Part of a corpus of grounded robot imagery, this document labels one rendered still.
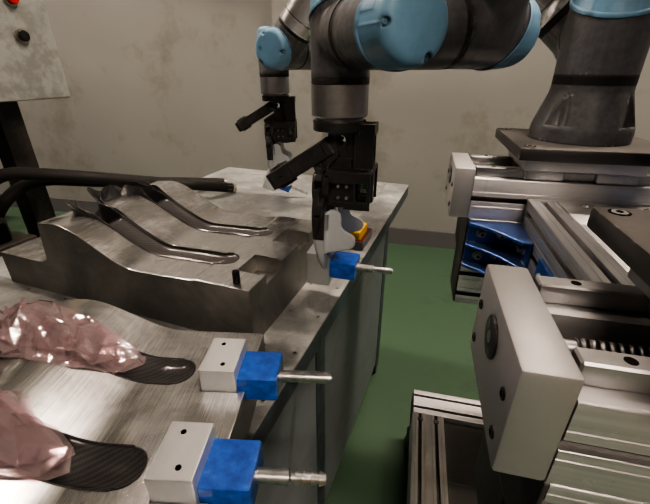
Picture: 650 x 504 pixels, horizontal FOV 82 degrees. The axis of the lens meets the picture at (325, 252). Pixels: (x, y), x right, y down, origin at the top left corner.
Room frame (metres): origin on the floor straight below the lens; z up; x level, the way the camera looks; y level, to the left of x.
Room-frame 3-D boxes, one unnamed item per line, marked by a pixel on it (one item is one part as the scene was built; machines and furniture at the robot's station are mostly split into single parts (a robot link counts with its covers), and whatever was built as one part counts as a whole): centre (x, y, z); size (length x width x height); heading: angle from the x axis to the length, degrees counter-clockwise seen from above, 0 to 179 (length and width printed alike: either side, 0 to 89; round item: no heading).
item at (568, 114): (0.66, -0.43, 1.09); 0.15 x 0.15 x 0.10
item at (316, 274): (0.52, -0.04, 0.87); 0.13 x 0.05 x 0.05; 75
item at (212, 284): (0.62, 0.29, 0.87); 0.50 x 0.26 x 0.14; 69
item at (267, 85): (1.06, 0.13, 1.10); 0.08 x 0.08 x 0.05
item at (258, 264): (0.48, 0.09, 0.87); 0.05 x 0.05 x 0.04; 69
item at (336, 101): (0.53, -0.02, 1.11); 0.08 x 0.08 x 0.05
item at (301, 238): (0.58, 0.06, 0.87); 0.05 x 0.05 x 0.04; 69
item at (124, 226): (0.60, 0.28, 0.92); 0.35 x 0.16 x 0.09; 69
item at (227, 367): (0.30, 0.06, 0.86); 0.13 x 0.05 x 0.05; 87
